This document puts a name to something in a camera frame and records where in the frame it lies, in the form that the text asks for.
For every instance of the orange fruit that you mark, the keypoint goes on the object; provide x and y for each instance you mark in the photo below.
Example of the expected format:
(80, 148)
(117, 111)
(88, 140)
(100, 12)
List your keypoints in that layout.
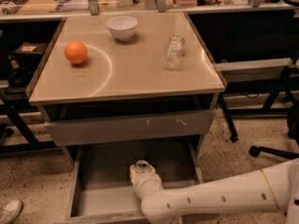
(76, 52)

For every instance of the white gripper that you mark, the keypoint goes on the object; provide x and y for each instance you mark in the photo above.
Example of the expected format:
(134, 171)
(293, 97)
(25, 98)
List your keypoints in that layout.
(146, 178)

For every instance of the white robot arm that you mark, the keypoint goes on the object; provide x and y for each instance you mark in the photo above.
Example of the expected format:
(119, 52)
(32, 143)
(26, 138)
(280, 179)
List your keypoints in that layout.
(275, 188)

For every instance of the grey drawer cabinet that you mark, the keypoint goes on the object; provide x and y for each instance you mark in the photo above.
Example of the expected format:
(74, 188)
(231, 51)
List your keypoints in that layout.
(125, 78)

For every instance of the black box on shelf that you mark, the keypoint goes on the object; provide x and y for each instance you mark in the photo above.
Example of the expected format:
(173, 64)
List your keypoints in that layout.
(30, 54)

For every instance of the open grey middle drawer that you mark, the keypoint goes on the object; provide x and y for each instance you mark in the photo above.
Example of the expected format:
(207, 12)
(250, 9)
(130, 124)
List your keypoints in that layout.
(102, 192)

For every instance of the silver redbull can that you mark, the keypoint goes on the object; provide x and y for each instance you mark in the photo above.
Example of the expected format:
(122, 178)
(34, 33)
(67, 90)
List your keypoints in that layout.
(142, 166)

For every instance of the white bowl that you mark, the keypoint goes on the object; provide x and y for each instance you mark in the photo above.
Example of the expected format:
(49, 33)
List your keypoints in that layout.
(122, 27)

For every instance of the white shoe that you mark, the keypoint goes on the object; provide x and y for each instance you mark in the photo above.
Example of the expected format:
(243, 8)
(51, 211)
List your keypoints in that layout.
(10, 212)

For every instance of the grey top drawer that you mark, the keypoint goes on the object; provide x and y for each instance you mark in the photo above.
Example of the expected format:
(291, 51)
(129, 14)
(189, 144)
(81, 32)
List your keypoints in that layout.
(129, 128)

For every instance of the clear plastic bottle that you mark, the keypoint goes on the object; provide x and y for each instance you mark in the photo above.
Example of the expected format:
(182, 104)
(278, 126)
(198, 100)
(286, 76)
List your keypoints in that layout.
(174, 51)

